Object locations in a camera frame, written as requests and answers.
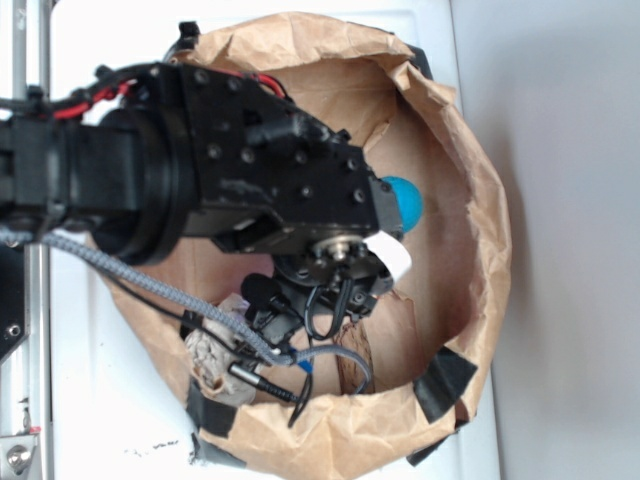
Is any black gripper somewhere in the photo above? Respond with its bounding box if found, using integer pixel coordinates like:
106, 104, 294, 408
180, 65, 406, 317

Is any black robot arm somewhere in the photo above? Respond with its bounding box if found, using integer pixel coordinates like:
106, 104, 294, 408
1, 63, 422, 316

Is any blue ball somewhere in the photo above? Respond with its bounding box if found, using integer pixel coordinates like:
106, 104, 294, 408
382, 176, 423, 233

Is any crumpled white paper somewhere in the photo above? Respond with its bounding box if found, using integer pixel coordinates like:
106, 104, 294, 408
185, 293, 256, 407

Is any brown paper-lined bin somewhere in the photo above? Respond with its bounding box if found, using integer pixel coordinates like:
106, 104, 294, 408
111, 12, 512, 479

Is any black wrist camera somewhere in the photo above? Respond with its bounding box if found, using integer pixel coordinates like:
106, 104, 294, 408
241, 273, 303, 343

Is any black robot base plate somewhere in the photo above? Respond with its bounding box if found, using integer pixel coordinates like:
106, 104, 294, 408
0, 244, 26, 363

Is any metal rail frame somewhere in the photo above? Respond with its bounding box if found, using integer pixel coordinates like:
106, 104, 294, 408
1, 1, 54, 479

